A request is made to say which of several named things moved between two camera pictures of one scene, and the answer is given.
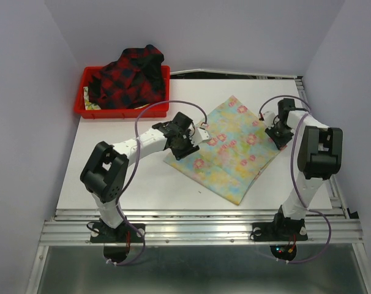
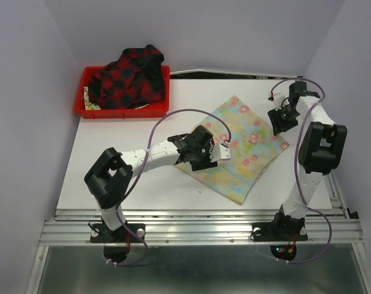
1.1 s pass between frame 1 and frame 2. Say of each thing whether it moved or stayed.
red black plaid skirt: stayed
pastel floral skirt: stayed
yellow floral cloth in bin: stayed
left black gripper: moved
